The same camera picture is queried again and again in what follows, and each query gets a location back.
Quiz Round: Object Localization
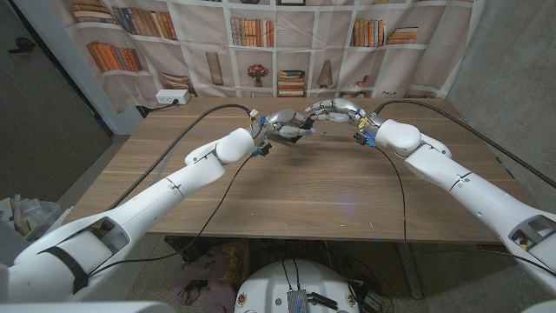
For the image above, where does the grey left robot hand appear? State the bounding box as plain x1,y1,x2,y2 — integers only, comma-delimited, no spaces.
254,108,314,144

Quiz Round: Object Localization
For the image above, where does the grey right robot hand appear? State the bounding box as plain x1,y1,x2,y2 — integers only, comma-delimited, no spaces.
304,97,379,131

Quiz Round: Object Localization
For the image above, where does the printed bookshelf backdrop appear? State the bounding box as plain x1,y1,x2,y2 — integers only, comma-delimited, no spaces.
51,0,486,114

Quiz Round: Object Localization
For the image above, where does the white power strip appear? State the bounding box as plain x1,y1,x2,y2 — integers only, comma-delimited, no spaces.
155,89,191,105

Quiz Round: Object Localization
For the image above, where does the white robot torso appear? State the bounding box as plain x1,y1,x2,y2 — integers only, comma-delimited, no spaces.
234,259,361,313

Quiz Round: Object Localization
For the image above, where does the purple cloth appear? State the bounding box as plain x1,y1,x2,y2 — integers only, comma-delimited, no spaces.
173,241,251,313

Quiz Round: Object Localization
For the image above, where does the grey table leg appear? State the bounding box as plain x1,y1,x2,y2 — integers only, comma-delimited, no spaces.
397,242,425,300

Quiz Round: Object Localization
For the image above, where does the small grey electronics box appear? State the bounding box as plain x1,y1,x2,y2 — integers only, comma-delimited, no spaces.
286,290,308,313

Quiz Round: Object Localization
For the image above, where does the black power adapter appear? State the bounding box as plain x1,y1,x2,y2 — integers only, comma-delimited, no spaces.
363,291,383,312

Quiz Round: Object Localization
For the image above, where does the clear plastic container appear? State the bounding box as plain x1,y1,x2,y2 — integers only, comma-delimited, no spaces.
0,194,62,238

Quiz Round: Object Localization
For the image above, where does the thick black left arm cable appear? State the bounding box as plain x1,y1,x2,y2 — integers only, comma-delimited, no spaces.
106,103,253,210

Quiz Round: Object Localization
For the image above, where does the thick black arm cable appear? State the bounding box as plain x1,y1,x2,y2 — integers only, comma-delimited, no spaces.
106,103,253,210
373,99,556,189

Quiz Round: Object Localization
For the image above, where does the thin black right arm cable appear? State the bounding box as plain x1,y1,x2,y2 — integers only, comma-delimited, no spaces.
375,146,556,277

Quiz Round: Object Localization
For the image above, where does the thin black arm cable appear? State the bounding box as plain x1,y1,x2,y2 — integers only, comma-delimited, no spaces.
375,146,556,277
86,155,254,277

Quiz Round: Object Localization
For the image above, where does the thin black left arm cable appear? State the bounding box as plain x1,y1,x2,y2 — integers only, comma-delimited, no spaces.
86,155,254,277

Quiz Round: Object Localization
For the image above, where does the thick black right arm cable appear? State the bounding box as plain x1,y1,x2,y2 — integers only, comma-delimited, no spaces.
373,99,556,189

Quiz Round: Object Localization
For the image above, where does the white door frame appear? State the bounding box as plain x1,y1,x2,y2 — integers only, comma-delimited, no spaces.
12,0,144,136

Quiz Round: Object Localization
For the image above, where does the black door handle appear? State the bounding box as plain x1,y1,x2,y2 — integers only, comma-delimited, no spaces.
7,37,38,56

